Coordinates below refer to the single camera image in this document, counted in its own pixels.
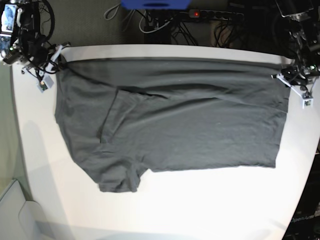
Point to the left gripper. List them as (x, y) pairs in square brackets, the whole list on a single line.
[(298, 78)]

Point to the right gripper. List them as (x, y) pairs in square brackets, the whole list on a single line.
[(41, 68)]

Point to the dark grey t-shirt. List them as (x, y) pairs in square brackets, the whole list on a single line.
[(122, 117)]

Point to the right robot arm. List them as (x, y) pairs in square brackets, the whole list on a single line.
[(26, 27)]

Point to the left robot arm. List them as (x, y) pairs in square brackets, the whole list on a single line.
[(304, 30)]

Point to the blue box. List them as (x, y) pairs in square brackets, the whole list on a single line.
[(155, 4)]

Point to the black power strip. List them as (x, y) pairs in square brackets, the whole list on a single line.
[(215, 15)]

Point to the white side table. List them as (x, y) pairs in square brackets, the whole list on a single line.
[(21, 219)]

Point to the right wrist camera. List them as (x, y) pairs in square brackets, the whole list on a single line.
[(45, 84)]

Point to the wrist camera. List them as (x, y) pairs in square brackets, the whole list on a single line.
[(307, 102), (45, 84)]

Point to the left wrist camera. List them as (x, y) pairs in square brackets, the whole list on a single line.
[(307, 102)]

